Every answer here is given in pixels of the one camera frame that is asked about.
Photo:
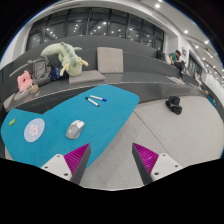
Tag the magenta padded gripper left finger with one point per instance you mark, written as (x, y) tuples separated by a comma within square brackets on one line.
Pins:
[(71, 166)]

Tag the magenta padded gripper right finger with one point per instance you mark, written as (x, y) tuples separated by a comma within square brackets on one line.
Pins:
[(153, 166)]

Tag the grey computer mouse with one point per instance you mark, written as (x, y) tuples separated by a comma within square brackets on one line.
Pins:
[(74, 130)]

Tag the round light blue mouse pad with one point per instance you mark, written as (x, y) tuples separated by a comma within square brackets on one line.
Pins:
[(34, 130)]

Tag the blue table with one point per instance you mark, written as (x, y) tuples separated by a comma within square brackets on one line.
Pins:
[(101, 125)]

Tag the black bag on floor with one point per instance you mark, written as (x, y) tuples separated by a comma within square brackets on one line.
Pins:
[(173, 103)]

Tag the black capped white marker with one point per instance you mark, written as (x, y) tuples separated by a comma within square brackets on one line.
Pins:
[(93, 102)]

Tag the blue capped white marker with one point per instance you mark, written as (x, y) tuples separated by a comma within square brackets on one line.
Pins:
[(99, 98)]

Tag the small beige bowl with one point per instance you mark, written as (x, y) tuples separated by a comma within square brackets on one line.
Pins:
[(34, 89)]

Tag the flat grey seat cushion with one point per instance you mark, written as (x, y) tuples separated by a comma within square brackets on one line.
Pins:
[(86, 76)]

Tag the dark blue bag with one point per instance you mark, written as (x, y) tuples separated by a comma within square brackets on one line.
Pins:
[(55, 73)]

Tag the pink plush toy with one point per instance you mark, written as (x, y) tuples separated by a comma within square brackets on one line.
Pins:
[(24, 81)]

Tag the grey backpack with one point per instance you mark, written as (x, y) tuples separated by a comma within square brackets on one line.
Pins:
[(41, 71)]

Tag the green plush dragon toy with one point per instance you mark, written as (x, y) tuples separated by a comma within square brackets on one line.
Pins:
[(70, 61)]

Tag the seated person in green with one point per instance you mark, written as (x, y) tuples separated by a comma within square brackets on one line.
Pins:
[(175, 61)]

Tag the upright grey cushion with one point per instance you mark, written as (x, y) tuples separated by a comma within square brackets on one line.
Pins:
[(110, 60)]

